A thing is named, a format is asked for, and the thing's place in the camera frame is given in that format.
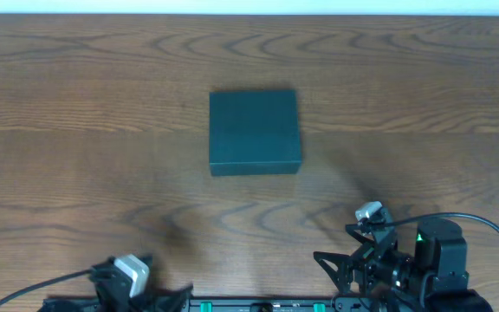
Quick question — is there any black gift box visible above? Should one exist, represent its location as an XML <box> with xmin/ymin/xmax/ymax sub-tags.
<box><xmin>209</xmin><ymin>89</ymin><xmax>302</xmax><ymax>177</ymax></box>

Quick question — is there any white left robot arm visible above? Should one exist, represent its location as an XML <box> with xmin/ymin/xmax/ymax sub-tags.
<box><xmin>40</xmin><ymin>254</ymin><xmax>193</xmax><ymax>312</ymax></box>

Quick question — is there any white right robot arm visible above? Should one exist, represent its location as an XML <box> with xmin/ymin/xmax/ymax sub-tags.
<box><xmin>314</xmin><ymin>202</ymin><xmax>491</xmax><ymax>312</ymax></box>

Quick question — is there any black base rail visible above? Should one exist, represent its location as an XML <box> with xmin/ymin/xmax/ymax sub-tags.
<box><xmin>180</xmin><ymin>295</ymin><xmax>399</xmax><ymax>312</ymax></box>

